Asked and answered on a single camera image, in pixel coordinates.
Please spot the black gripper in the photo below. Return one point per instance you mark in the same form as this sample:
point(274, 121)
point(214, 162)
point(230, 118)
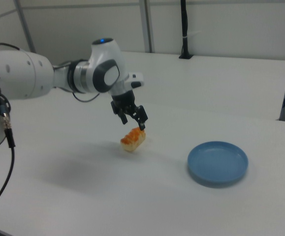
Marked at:
point(123, 99)

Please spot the orange glazed bread loaf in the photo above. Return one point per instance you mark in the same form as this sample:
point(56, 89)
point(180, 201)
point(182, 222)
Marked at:
point(133, 140)

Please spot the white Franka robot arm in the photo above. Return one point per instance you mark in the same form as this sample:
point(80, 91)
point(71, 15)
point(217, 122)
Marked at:
point(24, 76)

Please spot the blue round plate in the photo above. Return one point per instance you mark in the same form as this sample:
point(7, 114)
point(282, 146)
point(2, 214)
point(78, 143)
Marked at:
point(218, 162)

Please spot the upright aluminium frame post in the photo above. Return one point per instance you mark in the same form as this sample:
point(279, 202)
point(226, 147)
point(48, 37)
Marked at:
point(147, 24)

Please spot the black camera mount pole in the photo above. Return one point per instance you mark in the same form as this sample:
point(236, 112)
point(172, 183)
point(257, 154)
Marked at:
point(185, 29)

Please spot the slanted aluminium frame post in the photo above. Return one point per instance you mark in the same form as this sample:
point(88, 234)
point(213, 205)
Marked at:
point(25, 27)

